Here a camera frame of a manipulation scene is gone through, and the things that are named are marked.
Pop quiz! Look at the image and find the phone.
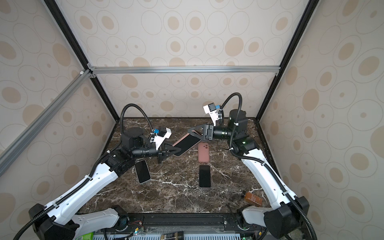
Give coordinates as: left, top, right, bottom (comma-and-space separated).
173, 134, 201, 157
135, 160, 152, 184

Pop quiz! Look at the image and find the pink phone case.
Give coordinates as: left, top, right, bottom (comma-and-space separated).
198, 142, 210, 164

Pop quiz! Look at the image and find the purple smartphone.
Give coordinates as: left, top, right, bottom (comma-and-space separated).
199, 165, 211, 188

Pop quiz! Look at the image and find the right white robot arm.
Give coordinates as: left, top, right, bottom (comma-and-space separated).
188, 93, 317, 240

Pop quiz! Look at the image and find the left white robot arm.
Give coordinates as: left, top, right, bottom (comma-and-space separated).
14, 117, 181, 240

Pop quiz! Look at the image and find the amber bottle black cap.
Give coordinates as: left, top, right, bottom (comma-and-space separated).
244, 192, 263, 207

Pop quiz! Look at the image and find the dark bottle at front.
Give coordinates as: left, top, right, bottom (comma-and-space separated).
160, 231, 184, 240

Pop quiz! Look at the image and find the green packet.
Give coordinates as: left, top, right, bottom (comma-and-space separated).
76, 232, 94, 240

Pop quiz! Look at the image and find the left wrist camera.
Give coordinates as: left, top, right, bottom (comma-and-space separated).
150, 127, 172, 150

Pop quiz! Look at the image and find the silver aluminium back rail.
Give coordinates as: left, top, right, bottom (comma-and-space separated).
91, 66, 280, 74

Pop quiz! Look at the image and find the silver aluminium rail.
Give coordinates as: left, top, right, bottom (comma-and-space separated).
91, 66, 280, 74
1, 70, 91, 175

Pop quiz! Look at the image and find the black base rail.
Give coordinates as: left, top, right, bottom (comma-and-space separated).
53, 212, 313, 240

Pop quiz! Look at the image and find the silver aluminium left rail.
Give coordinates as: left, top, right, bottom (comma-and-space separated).
1, 70, 91, 175

